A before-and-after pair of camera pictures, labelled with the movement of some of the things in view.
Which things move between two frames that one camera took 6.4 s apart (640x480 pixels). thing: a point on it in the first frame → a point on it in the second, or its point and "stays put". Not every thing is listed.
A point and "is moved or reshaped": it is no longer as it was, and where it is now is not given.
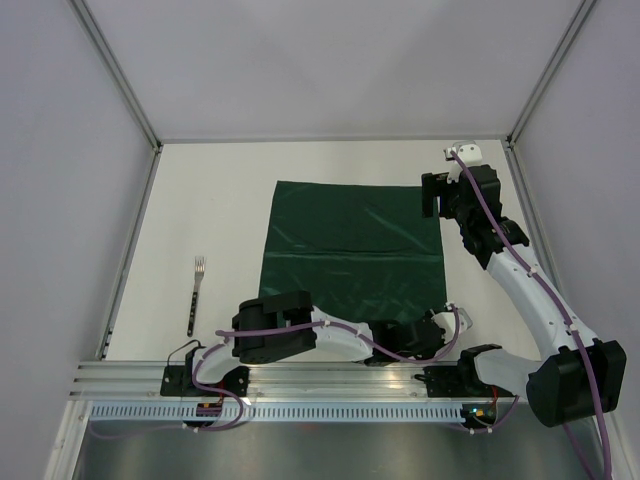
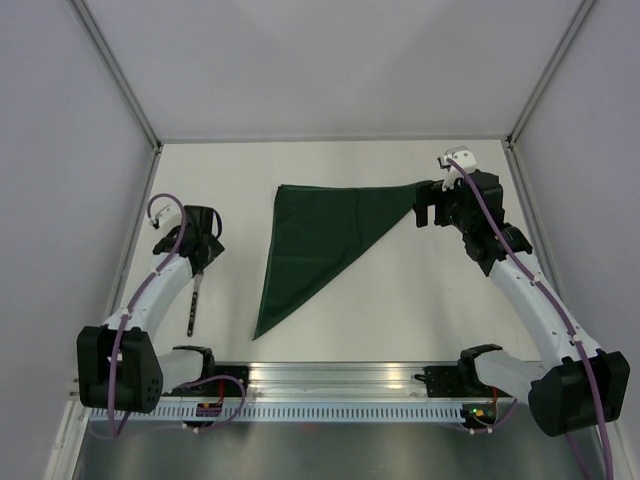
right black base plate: [447, 382] stays put
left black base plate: [177, 380] stays put
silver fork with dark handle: [199, 270] stays put
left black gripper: [431, 352] → [216, 248]
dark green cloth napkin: [361, 249] is moved or reshaped
